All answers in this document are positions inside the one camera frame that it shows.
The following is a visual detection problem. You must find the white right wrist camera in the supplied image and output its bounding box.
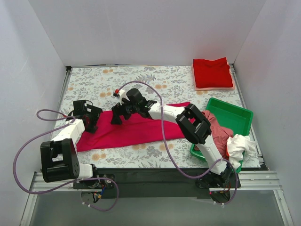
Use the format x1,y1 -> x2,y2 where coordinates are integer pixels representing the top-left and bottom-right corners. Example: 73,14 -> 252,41
113,89 -> 128,105

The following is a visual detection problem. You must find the magenta t-shirt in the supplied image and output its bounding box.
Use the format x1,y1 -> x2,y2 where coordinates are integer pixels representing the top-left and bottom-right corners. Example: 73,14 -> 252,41
76,101 -> 196,153

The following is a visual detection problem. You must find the folded pink t-shirt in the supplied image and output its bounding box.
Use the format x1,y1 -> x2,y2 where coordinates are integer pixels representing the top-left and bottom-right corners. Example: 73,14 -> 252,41
192,58 -> 236,91

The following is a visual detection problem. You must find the dusty pink crumpled t-shirt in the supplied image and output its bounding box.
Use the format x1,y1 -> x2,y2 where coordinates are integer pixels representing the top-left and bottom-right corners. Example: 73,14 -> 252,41
202,110 -> 234,160

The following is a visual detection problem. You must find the folded red t-shirt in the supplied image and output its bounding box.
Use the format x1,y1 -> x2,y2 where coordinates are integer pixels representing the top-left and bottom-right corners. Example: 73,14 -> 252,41
193,56 -> 234,89

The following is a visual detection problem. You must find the aluminium frame rail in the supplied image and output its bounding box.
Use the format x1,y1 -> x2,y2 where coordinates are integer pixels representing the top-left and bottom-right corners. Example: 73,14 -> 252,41
20,170 -> 294,226

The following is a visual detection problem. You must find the floral patterned tablecloth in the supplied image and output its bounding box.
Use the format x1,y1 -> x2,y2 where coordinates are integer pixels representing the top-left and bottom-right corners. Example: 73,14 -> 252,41
59,66 -> 243,168

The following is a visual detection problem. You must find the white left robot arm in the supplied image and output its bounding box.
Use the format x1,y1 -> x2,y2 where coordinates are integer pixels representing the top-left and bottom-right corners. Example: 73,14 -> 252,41
40,100 -> 103,188

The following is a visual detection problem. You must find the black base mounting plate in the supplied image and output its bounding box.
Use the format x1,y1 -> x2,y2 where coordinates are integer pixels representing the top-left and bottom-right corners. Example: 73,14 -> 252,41
42,167 -> 269,200

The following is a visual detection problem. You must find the green plastic bin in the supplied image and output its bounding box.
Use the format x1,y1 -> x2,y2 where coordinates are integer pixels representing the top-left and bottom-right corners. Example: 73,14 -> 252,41
189,97 -> 254,174

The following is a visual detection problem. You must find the white crumpled t-shirt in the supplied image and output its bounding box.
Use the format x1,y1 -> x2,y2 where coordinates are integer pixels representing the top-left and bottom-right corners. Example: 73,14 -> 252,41
226,134 -> 257,170

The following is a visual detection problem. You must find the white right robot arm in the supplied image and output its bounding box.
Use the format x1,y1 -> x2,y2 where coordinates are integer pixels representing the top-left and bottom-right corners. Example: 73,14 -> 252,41
111,88 -> 238,187

